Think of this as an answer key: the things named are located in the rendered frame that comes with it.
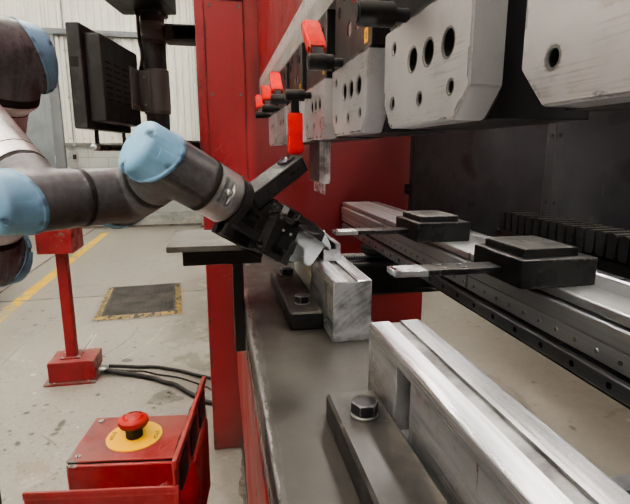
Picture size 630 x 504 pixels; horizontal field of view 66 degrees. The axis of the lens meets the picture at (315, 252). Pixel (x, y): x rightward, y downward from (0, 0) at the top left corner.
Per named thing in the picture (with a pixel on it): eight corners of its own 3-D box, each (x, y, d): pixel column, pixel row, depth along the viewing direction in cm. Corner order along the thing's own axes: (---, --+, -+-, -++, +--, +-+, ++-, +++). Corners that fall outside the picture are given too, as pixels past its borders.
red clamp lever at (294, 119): (284, 154, 76) (284, 89, 75) (310, 154, 77) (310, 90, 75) (286, 154, 75) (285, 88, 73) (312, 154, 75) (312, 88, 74)
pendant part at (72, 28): (119, 133, 219) (112, 48, 212) (146, 133, 219) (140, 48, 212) (73, 128, 175) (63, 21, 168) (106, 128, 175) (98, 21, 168)
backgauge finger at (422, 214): (327, 235, 102) (327, 211, 101) (442, 231, 107) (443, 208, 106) (341, 245, 91) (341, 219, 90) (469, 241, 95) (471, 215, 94)
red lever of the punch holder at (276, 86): (267, 69, 98) (271, 97, 92) (287, 70, 99) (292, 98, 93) (266, 77, 99) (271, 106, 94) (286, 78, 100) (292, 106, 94)
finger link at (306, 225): (308, 240, 80) (270, 217, 74) (312, 230, 80) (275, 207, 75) (327, 244, 77) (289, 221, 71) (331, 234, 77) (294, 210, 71)
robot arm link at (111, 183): (52, 185, 66) (92, 152, 60) (125, 181, 75) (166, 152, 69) (70, 239, 66) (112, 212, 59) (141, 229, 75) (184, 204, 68)
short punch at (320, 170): (309, 190, 98) (309, 142, 96) (319, 190, 99) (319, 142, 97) (319, 194, 89) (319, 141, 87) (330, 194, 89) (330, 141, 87)
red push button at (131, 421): (124, 432, 68) (122, 408, 67) (153, 431, 68) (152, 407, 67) (114, 449, 64) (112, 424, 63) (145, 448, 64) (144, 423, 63)
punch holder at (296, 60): (288, 142, 100) (287, 58, 97) (328, 143, 102) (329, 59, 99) (300, 141, 86) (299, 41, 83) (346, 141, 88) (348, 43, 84)
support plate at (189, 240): (175, 235, 99) (175, 230, 99) (303, 231, 104) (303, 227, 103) (166, 253, 81) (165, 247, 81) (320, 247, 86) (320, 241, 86)
